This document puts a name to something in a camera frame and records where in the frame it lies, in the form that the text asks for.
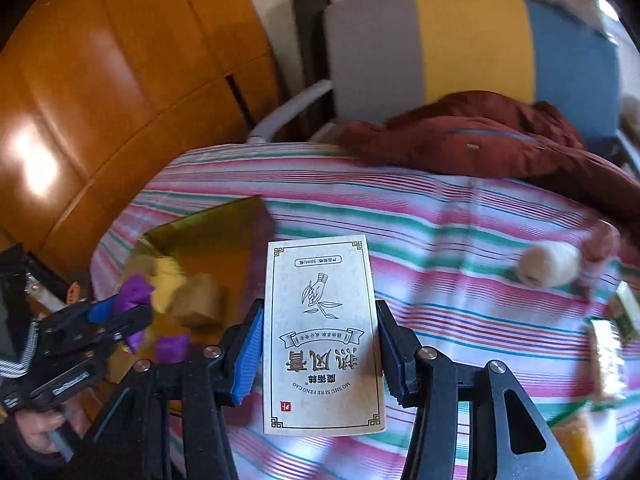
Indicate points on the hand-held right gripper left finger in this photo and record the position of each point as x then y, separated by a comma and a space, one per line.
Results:
250, 355

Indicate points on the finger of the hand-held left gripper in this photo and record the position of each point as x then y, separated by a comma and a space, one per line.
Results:
122, 322
102, 310

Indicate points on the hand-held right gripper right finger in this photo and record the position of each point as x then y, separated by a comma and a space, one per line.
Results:
395, 365

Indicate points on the purple plastic object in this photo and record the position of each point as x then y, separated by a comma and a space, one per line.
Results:
132, 290
172, 347

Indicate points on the cream printed carton box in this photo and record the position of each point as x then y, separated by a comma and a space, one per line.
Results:
325, 335

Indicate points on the gold metal tin box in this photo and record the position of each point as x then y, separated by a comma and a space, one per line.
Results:
220, 255

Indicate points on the white sock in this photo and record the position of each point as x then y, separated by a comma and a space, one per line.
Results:
545, 262

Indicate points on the green snack packet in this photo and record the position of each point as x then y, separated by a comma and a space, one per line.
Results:
626, 310
607, 355

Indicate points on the person's left hand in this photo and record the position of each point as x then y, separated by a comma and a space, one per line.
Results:
35, 432

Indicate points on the striped bed blanket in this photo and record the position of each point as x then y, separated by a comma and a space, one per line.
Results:
450, 240

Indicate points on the wooden wardrobe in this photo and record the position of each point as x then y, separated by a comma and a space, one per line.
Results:
100, 85

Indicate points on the maroon padded jacket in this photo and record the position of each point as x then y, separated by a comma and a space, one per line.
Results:
475, 135

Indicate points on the grey chair armrest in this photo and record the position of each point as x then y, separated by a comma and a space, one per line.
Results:
290, 105

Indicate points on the black rolled mat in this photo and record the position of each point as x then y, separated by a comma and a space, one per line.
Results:
307, 60

